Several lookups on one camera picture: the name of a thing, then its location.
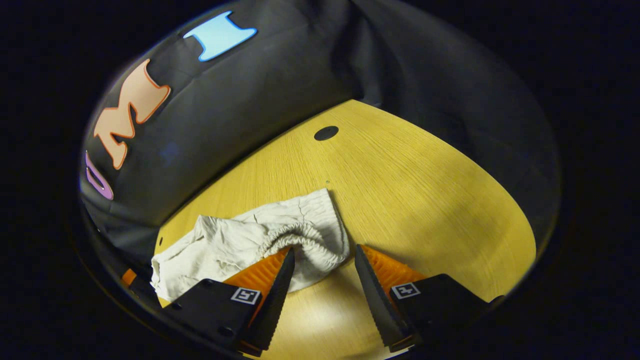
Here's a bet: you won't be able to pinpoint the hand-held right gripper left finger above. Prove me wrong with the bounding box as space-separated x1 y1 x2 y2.
162 246 296 357

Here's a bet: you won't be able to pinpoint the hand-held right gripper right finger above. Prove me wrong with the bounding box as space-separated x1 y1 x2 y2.
354 244 506 353

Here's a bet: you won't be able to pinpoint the white jeans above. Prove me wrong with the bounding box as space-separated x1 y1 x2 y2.
150 187 351 303

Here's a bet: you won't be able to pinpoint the black backdrop cloth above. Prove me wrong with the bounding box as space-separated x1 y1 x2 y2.
79 0 562 261

